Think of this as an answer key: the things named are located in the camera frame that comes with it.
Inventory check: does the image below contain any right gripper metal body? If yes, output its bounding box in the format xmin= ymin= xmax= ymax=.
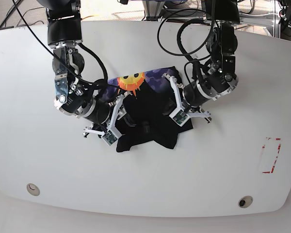
xmin=52 ymin=42 xmax=108 ymax=118

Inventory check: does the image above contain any left gripper metal body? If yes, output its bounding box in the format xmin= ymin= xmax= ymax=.
xmin=183 ymin=23 xmax=238 ymax=108

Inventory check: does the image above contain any black t-shirt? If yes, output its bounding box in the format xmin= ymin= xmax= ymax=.
xmin=102 ymin=67 xmax=193 ymax=152

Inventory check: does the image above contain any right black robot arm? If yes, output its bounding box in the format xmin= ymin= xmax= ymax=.
xmin=39 ymin=0 xmax=135 ymax=131

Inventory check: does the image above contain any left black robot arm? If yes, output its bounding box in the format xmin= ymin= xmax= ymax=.
xmin=165 ymin=0 xmax=240 ymax=125

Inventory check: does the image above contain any red tape rectangle marking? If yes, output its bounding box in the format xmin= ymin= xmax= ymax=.
xmin=259 ymin=137 xmax=282 ymax=174

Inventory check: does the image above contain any left table grommet hole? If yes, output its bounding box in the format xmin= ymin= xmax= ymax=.
xmin=26 ymin=183 xmax=40 ymax=197

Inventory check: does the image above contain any table grommet hole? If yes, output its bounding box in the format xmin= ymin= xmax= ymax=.
xmin=26 ymin=183 xmax=40 ymax=197
xmin=238 ymin=196 xmax=253 ymax=208

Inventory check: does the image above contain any right table grommet hole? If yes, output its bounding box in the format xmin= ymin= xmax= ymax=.
xmin=238 ymin=196 xmax=253 ymax=208

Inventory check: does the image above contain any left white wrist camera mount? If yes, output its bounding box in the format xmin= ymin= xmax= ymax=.
xmin=162 ymin=74 xmax=212 ymax=127

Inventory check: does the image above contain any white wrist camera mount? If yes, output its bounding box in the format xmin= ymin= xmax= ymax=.
xmin=81 ymin=91 xmax=131 ymax=147
xmin=162 ymin=74 xmax=212 ymax=127

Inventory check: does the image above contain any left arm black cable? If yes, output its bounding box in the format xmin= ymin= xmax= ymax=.
xmin=157 ymin=0 xmax=221 ymax=83

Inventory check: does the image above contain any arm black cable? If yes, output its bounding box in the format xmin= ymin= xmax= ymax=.
xmin=12 ymin=0 xmax=119 ymax=90
xmin=157 ymin=0 xmax=221 ymax=83

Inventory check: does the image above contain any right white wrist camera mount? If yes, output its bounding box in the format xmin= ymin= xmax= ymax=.
xmin=81 ymin=91 xmax=131 ymax=147

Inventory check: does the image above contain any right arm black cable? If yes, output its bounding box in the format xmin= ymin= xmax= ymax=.
xmin=12 ymin=0 xmax=119 ymax=90

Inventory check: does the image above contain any black floor cable left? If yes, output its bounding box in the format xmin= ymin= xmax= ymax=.
xmin=0 ymin=0 xmax=47 ymax=29

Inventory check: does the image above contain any aluminium frame stand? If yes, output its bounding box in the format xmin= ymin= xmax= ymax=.
xmin=142 ymin=0 xmax=167 ymax=21

